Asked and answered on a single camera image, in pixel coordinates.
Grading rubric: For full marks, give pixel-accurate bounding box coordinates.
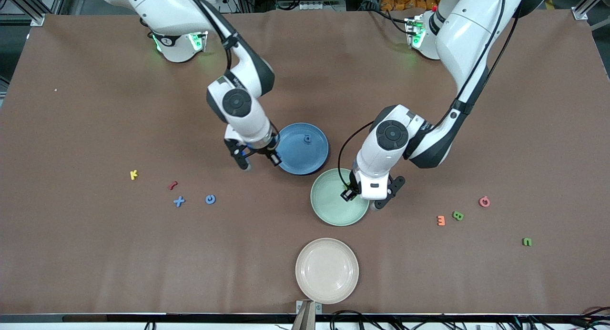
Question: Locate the green round plate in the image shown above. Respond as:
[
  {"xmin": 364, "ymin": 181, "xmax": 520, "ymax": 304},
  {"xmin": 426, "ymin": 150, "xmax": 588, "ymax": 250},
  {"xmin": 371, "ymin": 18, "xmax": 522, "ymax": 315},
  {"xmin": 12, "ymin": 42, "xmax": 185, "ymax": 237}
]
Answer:
[{"xmin": 310, "ymin": 168, "xmax": 370, "ymax": 227}]

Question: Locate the blue round plate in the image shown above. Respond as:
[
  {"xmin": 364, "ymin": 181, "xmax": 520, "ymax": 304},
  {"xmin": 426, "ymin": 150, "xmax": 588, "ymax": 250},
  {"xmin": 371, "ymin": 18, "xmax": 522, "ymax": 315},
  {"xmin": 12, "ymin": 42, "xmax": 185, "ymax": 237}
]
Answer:
[{"xmin": 274, "ymin": 123, "xmax": 329, "ymax": 176}]

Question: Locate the beige round plate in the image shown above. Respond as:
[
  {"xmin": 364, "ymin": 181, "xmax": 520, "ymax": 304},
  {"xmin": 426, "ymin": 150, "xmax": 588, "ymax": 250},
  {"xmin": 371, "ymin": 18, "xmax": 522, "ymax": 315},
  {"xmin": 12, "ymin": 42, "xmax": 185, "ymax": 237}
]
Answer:
[{"xmin": 295, "ymin": 238, "xmax": 359, "ymax": 305}]

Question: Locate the grey metal table clamp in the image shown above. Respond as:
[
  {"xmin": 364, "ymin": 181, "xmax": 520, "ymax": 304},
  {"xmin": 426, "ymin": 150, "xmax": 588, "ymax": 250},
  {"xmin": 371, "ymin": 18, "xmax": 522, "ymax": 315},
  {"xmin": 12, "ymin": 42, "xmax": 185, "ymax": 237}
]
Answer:
[{"xmin": 295, "ymin": 300, "xmax": 323, "ymax": 330}]

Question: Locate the brown table cover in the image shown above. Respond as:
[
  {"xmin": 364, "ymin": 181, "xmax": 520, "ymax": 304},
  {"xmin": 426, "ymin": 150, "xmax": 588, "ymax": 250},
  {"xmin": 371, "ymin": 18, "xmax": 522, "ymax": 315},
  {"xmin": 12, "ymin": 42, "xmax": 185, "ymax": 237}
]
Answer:
[{"xmin": 0, "ymin": 9, "xmax": 610, "ymax": 316}]

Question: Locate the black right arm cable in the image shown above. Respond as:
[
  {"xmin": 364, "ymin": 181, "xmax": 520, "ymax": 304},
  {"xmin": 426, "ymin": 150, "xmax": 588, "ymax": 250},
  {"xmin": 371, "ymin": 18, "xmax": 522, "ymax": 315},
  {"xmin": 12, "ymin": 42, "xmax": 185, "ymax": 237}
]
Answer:
[{"xmin": 186, "ymin": 0, "xmax": 239, "ymax": 83}]

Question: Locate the silver aluminium frame post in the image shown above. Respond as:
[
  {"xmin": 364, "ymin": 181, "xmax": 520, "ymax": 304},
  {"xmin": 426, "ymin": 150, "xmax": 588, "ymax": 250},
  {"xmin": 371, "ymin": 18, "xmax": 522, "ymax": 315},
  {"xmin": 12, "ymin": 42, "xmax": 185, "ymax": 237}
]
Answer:
[
  {"xmin": 572, "ymin": 0, "xmax": 610, "ymax": 21},
  {"xmin": 10, "ymin": 0, "xmax": 46, "ymax": 27}
]

